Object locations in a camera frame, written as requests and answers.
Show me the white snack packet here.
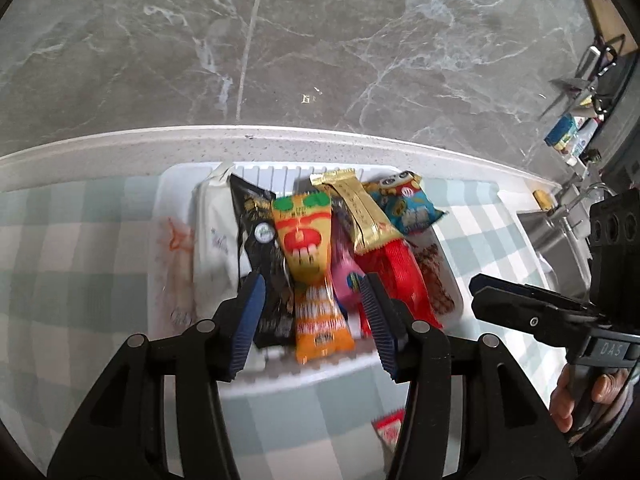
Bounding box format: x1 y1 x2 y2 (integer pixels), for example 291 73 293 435
192 172 251 322

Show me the orange face print snack packet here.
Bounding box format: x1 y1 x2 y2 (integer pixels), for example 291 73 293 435
271 192 356 365

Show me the green white checked tablecloth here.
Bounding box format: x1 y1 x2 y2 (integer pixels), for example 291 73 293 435
0 175 581 480

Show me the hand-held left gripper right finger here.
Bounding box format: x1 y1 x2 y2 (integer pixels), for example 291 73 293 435
360 272 581 480

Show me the large red snack packet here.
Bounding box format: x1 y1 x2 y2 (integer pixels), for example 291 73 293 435
356 239 445 333

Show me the person's right hand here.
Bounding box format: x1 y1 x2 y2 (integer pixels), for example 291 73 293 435
549 364 633 436

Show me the white plastic tray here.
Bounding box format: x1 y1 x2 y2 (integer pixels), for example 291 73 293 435
150 161 463 396

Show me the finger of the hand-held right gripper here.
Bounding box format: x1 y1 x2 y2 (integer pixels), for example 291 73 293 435
471 294 602 348
469 272 602 317

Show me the pink snack packet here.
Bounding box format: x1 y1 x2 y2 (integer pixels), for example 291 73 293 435
330 200 371 336

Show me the panda print snack packet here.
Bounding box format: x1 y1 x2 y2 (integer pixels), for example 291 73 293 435
362 171 447 235

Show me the clear packet with orange print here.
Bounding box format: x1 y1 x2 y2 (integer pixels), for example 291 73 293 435
157 215 198 328

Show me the brown wooden board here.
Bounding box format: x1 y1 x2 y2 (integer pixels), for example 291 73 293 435
570 0 638 68

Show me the steel faucet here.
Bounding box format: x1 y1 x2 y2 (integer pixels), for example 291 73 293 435
547 180 613 221

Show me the steel sink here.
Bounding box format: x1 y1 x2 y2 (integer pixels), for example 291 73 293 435
517 205 596 301

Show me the small red snack packet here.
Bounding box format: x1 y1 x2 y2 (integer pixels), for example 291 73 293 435
371 408 407 453

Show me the brown patterned snack packet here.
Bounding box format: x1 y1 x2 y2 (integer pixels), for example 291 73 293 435
412 242 457 316

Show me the gold snack packet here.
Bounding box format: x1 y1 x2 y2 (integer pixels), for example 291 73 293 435
309 169 403 256

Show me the long black snack packet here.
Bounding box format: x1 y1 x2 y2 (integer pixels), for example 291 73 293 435
229 172 296 350

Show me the black wire rack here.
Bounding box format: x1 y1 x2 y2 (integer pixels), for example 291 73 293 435
537 32 628 121

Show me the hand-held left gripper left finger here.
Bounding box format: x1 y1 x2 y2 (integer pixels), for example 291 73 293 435
47 270 268 480

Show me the blue yellow sponge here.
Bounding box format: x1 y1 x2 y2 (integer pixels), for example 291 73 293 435
544 114 576 148

